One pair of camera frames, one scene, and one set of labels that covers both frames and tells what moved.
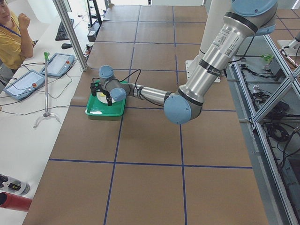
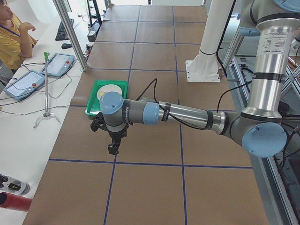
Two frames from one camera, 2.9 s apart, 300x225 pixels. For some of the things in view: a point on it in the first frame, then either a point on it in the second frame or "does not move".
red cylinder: (10, 201) does not move
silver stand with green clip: (47, 113) does not move
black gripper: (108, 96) -> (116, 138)
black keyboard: (62, 34) does not move
